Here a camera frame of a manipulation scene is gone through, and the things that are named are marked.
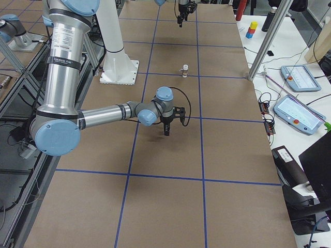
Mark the aluminium profile post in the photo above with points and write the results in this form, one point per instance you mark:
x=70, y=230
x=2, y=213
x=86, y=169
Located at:
x=273, y=29

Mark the black laptop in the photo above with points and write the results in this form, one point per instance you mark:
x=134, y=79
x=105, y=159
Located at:
x=315, y=161

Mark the red bottle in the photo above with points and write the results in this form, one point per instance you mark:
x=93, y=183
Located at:
x=240, y=10

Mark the near teach pendant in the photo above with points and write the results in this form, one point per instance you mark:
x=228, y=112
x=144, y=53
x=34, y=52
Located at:
x=297, y=116

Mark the stacked coloured blocks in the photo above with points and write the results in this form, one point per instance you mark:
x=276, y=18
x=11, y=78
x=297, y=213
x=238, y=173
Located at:
x=251, y=29

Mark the black bottle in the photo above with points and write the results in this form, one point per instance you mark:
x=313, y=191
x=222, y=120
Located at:
x=269, y=19

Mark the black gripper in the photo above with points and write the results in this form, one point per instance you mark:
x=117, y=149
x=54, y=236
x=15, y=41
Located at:
x=165, y=121
x=181, y=8

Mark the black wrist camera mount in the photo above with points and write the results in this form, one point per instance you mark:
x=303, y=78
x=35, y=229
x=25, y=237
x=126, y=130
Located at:
x=179, y=112
x=192, y=6

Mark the teach pendant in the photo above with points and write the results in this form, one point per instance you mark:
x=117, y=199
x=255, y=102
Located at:
x=300, y=79
x=297, y=116

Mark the far teach pendant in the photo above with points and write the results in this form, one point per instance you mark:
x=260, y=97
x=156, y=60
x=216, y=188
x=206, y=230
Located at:
x=300, y=79

